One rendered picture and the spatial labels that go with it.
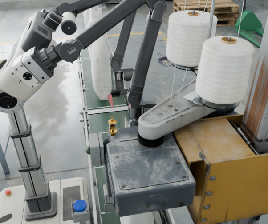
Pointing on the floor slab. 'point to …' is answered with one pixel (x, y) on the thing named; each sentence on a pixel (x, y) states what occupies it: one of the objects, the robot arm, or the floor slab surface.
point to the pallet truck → (249, 26)
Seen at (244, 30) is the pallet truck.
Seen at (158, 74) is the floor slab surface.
